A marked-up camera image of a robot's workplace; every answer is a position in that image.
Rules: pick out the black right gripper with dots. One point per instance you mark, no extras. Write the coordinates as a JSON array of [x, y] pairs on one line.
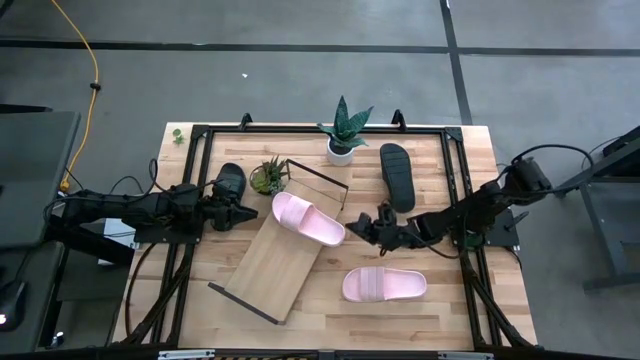
[[395, 232]]

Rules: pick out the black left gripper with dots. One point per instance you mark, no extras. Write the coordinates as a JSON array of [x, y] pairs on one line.
[[219, 212]]

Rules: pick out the black slide sandal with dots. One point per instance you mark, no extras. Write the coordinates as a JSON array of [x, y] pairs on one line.
[[397, 175], [232, 177]]

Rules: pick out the pink slide sandal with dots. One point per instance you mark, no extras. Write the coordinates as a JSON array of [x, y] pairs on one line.
[[307, 218], [384, 284]]

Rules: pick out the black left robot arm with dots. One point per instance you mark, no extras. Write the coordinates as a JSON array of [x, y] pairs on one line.
[[125, 207]]

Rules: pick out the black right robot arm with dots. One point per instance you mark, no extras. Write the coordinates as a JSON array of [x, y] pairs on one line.
[[475, 205]]

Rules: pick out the small succulent plant in pot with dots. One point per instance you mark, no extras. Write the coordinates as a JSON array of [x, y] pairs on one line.
[[269, 176]]

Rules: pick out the snake plant in white pot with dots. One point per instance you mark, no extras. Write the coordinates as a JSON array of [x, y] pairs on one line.
[[341, 150]]

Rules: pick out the small green plant sprig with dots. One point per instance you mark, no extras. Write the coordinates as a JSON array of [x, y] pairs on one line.
[[178, 136]]

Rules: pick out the white box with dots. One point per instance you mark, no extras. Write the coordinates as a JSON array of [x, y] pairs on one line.
[[117, 235]]

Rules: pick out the dark grey desk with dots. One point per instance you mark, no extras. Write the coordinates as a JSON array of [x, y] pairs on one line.
[[35, 175]]

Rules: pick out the dark metal cart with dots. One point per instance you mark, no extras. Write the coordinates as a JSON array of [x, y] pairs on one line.
[[600, 215]]

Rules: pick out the black computer mouse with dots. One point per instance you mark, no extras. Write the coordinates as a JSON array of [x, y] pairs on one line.
[[11, 305]]

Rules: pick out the wooden shelf with black frame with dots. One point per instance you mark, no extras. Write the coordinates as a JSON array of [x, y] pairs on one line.
[[272, 270]]

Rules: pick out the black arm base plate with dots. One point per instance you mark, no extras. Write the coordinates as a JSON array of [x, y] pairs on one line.
[[502, 230], [165, 237]]

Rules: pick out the black metal table frame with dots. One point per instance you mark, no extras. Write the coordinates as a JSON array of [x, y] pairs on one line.
[[300, 130]]

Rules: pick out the silver metal bracket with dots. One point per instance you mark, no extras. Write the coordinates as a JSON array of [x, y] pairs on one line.
[[186, 355], [465, 356]]

